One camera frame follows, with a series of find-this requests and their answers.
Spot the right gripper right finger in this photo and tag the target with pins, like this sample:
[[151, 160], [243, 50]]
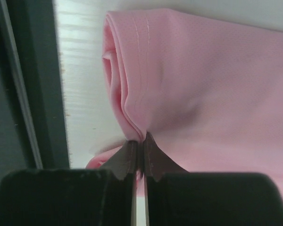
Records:
[[176, 197]]

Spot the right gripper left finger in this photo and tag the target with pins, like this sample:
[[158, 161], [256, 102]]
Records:
[[105, 196]]

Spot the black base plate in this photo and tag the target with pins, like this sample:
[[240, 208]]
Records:
[[32, 120]]

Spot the pink t shirt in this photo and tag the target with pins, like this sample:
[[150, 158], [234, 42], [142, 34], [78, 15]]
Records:
[[210, 92]]

